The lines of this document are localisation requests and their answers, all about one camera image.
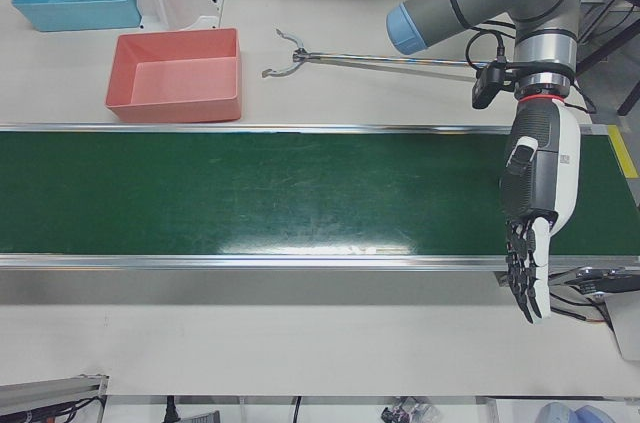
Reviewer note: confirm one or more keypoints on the white dexterous robot hand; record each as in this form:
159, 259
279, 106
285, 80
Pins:
545, 168

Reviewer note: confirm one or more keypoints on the pink plastic box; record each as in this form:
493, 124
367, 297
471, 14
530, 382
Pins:
180, 83

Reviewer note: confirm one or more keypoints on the black stand leg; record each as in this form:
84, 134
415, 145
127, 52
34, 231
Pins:
607, 43

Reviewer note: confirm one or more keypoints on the grey metal housing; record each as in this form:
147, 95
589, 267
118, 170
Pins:
625, 323

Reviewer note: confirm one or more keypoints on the metal reacher grabber tool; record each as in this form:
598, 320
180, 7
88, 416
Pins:
300, 54

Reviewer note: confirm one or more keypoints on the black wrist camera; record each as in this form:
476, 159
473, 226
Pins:
487, 85

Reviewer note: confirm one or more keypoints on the green conveyor belt aluminium frame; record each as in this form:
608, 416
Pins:
250, 193

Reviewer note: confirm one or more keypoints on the aluminium profile post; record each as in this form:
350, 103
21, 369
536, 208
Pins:
40, 390

